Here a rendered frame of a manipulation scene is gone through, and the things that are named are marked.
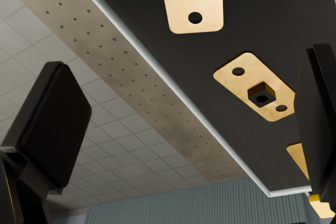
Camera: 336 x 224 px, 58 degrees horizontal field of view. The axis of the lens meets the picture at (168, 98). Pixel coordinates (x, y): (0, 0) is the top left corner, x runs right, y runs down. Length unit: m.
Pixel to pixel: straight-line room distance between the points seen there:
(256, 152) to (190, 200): 2.77
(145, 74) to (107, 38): 0.16
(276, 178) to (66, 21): 0.65
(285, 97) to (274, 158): 0.10
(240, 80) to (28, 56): 1.90
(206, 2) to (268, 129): 0.16
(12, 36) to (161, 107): 1.23
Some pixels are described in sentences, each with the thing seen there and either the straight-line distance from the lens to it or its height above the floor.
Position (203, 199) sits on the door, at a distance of 3.04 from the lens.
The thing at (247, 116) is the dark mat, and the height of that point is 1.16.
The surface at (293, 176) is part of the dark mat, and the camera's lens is 0.40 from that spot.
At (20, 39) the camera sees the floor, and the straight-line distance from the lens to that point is 2.02.
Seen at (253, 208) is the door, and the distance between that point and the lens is 2.81.
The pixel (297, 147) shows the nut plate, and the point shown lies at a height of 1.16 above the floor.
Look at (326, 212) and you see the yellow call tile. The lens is 0.50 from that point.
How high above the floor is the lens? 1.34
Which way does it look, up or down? 41 degrees down
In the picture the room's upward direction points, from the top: 172 degrees counter-clockwise
